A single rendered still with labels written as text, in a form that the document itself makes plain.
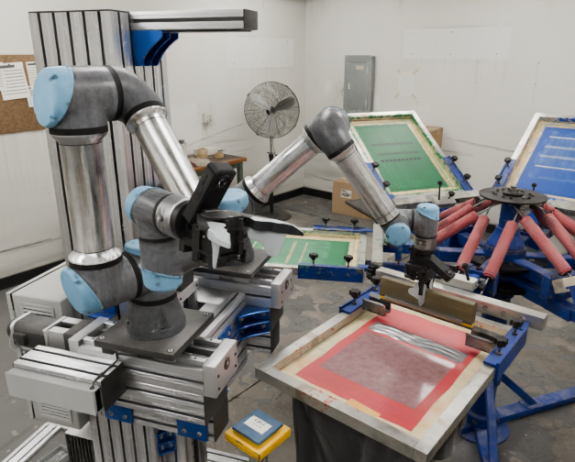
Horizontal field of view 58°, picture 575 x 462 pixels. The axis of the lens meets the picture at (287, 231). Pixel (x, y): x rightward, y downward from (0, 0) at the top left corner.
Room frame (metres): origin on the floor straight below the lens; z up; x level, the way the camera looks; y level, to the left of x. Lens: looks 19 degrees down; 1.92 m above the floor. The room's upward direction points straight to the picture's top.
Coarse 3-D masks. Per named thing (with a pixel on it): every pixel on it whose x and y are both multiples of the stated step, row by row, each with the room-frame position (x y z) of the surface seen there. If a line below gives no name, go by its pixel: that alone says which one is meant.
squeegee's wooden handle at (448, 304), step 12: (384, 276) 1.76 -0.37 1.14; (384, 288) 1.74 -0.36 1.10; (396, 288) 1.71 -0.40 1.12; (408, 288) 1.68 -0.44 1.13; (408, 300) 1.68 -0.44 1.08; (432, 300) 1.62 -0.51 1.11; (444, 300) 1.59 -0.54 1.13; (456, 300) 1.57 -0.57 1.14; (468, 300) 1.56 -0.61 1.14; (444, 312) 1.59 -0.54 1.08; (456, 312) 1.56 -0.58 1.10; (468, 312) 1.54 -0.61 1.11
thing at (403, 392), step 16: (432, 336) 1.64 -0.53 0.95; (448, 336) 1.64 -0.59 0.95; (464, 336) 1.64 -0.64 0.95; (416, 352) 1.54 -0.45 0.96; (464, 352) 1.54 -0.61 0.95; (384, 368) 1.44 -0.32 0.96; (400, 368) 1.44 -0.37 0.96; (416, 368) 1.44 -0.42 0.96; (432, 368) 1.44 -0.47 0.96; (448, 368) 1.44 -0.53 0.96; (464, 368) 1.44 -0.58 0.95; (368, 384) 1.35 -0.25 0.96; (384, 384) 1.35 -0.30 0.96; (400, 384) 1.35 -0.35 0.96; (416, 384) 1.35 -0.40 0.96; (432, 384) 1.35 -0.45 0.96; (448, 384) 1.35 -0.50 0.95; (368, 400) 1.28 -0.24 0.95; (384, 400) 1.28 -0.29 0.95; (400, 400) 1.28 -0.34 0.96; (416, 400) 1.28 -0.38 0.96; (432, 400) 1.28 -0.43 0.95; (384, 416) 1.21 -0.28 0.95; (400, 416) 1.21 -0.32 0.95; (416, 416) 1.21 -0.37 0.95
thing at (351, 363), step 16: (384, 320) 1.76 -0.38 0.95; (400, 320) 1.76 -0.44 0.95; (416, 320) 1.76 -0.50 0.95; (352, 336) 1.64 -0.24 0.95; (368, 336) 1.64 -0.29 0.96; (384, 336) 1.64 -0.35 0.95; (336, 352) 1.54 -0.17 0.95; (352, 352) 1.54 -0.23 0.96; (368, 352) 1.54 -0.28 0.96; (384, 352) 1.54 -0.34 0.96; (400, 352) 1.54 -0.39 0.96; (304, 368) 1.44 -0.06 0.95; (320, 368) 1.44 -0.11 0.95; (336, 368) 1.44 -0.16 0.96; (352, 368) 1.44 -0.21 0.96; (368, 368) 1.44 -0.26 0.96; (320, 384) 1.35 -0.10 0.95; (336, 384) 1.35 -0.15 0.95; (352, 384) 1.35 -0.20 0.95
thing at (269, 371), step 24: (360, 312) 1.80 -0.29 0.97; (312, 336) 1.58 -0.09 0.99; (288, 360) 1.46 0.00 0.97; (288, 384) 1.31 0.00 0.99; (480, 384) 1.31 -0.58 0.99; (336, 408) 1.20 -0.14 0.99; (456, 408) 1.20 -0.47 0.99; (360, 432) 1.14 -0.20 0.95; (384, 432) 1.10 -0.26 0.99; (432, 432) 1.10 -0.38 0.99; (408, 456) 1.05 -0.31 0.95; (432, 456) 1.05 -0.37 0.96
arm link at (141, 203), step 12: (132, 192) 0.91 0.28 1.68; (144, 192) 0.90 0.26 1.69; (156, 192) 0.88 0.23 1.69; (168, 192) 0.88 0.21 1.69; (132, 204) 0.89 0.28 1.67; (144, 204) 0.87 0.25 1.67; (156, 204) 0.85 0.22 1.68; (132, 216) 0.90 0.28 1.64; (144, 216) 0.86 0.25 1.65; (144, 228) 0.87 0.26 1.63; (156, 228) 0.85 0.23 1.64
